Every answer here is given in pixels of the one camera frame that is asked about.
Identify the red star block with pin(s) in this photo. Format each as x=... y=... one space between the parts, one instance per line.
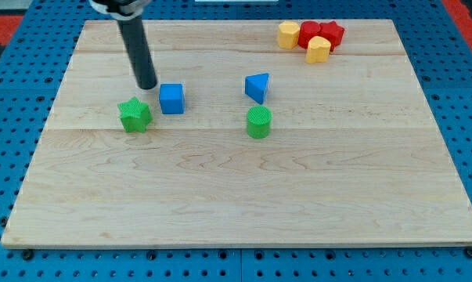
x=333 y=32

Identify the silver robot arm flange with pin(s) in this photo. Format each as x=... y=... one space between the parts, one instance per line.
x=120 y=9

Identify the red cylinder block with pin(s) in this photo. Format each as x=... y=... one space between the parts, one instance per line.
x=308 y=30

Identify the blue cube block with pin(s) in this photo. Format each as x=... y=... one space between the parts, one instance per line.
x=172 y=100

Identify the wooden board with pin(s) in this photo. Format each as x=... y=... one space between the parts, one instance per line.
x=354 y=157

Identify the blue triangular prism block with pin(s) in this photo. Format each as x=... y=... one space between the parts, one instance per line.
x=256 y=87

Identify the green star block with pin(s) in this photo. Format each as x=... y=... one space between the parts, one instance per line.
x=134 y=115

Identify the yellow hexagon block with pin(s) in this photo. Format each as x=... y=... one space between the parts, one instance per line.
x=288 y=34

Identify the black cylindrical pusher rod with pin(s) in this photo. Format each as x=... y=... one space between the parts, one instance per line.
x=136 y=44

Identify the green cylinder block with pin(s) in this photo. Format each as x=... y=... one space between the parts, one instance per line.
x=258 y=122

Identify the yellow heart block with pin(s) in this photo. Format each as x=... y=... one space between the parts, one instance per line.
x=318 y=50

